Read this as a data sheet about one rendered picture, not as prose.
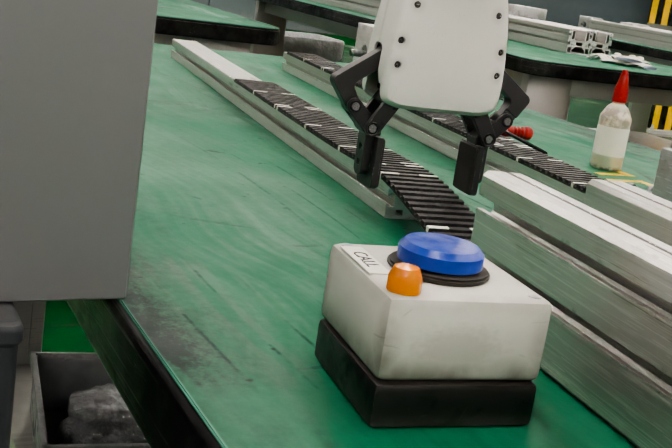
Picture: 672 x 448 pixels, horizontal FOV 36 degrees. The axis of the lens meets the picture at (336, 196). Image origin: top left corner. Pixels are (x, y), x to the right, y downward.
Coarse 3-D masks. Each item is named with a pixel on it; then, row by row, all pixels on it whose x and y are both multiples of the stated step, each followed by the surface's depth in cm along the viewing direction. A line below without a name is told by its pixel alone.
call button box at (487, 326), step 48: (336, 288) 49; (384, 288) 44; (432, 288) 45; (480, 288) 46; (528, 288) 47; (336, 336) 49; (384, 336) 44; (432, 336) 44; (480, 336) 45; (528, 336) 46; (384, 384) 44; (432, 384) 45; (480, 384) 46; (528, 384) 47
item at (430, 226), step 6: (420, 222) 75; (426, 222) 74; (432, 222) 74; (438, 222) 75; (444, 222) 75; (450, 222) 75; (456, 222) 75; (462, 222) 76; (468, 222) 76; (426, 228) 74; (432, 228) 73; (438, 228) 74; (444, 228) 74; (450, 228) 74; (456, 228) 74; (462, 228) 75; (468, 228) 75
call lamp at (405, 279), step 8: (400, 264) 44; (408, 264) 44; (392, 272) 44; (400, 272) 44; (408, 272) 44; (416, 272) 44; (392, 280) 44; (400, 280) 44; (408, 280) 43; (416, 280) 44; (392, 288) 44; (400, 288) 44; (408, 288) 44; (416, 288) 44
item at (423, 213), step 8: (416, 208) 76; (424, 208) 77; (432, 208) 77; (416, 216) 75; (424, 216) 75; (432, 216) 75; (440, 216) 76; (448, 216) 76; (456, 216) 76; (464, 216) 77; (472, 216) 77
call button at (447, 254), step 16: (400, 240) 48; (416, 240) 47; (432, 240) 48; (448, 240) 48; (464, 240) 49; (400, 256) 47; (416, 256) 46; (432, 256) 46; (448, 256) 46; (464, 256) 46; (480, 256) 47; (448, 272) 46; (464, 272) 46
